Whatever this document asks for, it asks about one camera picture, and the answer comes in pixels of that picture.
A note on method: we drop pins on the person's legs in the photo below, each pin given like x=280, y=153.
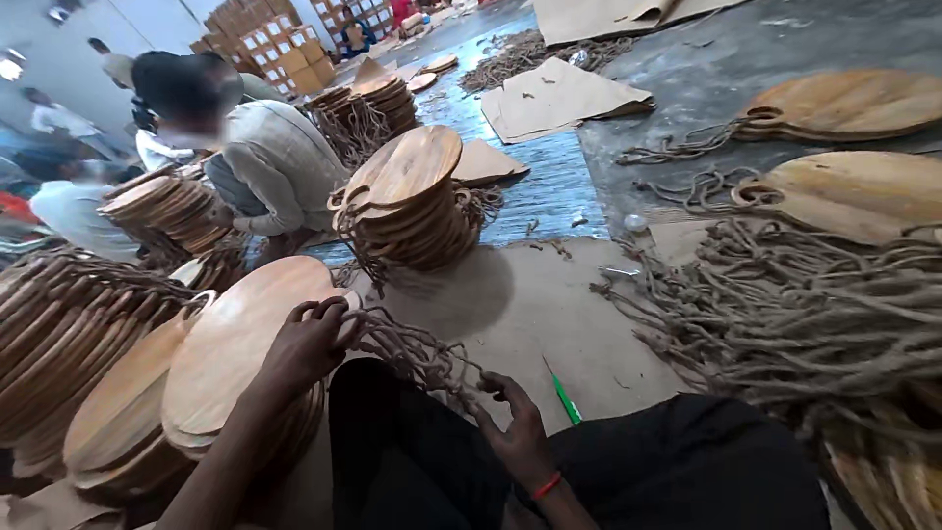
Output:
x=662, y=464

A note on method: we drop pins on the person's right forearm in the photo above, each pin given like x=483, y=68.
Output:
x=563, y=508

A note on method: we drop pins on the pale round wooden board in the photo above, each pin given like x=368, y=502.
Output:
x=232, y=346

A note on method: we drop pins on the brown paper piece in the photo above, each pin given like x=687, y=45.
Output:
x=482, y=162

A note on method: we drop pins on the person's right fingers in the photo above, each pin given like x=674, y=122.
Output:
x=486, y=387

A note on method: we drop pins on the person's left fingers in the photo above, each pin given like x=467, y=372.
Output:
x=327, y=309

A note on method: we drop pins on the small stack of boards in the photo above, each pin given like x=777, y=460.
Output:
x=440, y=65

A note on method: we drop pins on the large brown paper sheet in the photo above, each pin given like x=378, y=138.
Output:
x=589, y=18

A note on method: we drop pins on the blue striped floor mat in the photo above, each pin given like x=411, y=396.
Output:
x=548, y=195

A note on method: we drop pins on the brown paper floor sheet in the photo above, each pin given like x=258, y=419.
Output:
x=589, y=316

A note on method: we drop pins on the yellowish wooden paddle board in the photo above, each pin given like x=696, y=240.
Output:
x=846, y=188

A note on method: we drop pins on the person's left forearm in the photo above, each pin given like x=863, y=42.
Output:
x=234, y=440

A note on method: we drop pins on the person's right thumb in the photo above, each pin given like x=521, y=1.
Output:
x=487, y=423

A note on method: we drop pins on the person's left hand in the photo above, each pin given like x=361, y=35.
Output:
x=305, y=350

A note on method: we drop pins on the stack of brown round boards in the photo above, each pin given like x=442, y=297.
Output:
x=165, y=210

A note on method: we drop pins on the stack of dark-edged boards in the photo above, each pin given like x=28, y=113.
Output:
x=213, y=269

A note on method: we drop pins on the stack of pale boards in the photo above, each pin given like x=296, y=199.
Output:
x=298, y=427

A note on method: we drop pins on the green pointed tool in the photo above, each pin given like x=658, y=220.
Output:
x=565, y=399

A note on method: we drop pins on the person's right hand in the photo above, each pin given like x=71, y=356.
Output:
x=521, y=440

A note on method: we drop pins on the person's right index finger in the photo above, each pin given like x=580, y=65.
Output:
x=512, y=390

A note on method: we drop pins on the stack of labelled cardboard boxes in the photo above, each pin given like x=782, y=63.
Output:
x=368, y=18

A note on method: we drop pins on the folded brown paper sheets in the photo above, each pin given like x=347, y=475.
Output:
x=556, y=99

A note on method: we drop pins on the tall stack of round boards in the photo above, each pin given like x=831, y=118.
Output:
x=412, y=177

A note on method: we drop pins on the stack of oval orange-brown boards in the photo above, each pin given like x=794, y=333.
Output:
x=125, y=408

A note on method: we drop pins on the dark-streaked wooden boards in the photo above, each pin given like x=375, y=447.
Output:
x=883, y=464

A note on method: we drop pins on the orange wooden paddle boards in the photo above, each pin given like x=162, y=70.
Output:
x=861, y=103

